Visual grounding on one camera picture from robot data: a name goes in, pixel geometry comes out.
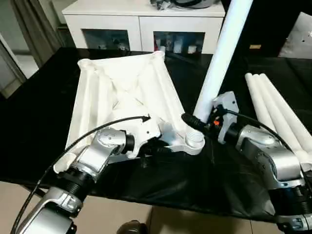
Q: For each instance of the small yellow label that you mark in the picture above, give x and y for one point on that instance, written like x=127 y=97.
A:
x=255 y=47

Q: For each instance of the black table mat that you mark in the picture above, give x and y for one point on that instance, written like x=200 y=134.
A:
x=39 y=122

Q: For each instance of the black tall cabinet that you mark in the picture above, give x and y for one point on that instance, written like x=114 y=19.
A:
x=268 y=24

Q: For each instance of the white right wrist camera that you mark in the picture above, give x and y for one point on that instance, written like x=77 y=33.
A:
x=225 y=103

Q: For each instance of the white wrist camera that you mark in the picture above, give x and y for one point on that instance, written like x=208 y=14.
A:
x=225 y=103
x=146 y=130

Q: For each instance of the grey curtain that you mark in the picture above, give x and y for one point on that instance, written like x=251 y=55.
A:
x=34 y=24

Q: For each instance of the white glass-door cabinet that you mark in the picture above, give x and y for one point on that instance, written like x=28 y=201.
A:
x=141 y=24

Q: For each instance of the light grey cushion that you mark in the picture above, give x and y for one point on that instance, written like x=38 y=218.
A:
x=300 y=41

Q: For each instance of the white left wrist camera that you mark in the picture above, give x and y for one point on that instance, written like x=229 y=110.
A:
x=146 y=130

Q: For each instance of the white plastic table top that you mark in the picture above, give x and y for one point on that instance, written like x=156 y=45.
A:
x=122 y=83

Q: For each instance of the black robot foot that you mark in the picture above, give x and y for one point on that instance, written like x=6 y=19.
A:
x=132 y=228

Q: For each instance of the grey carry case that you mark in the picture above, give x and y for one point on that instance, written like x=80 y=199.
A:
x=190 y=4

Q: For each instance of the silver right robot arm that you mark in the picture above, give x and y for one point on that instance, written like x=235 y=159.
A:
x=273 y=161

